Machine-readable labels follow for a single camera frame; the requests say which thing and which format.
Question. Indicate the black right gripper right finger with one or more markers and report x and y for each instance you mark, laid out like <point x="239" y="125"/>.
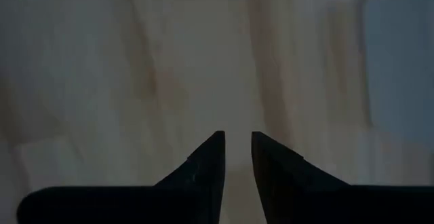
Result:
<point x="288" y="190"/>

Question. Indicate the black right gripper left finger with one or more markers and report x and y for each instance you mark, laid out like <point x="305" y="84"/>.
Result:
<point x="190" y="190"/>

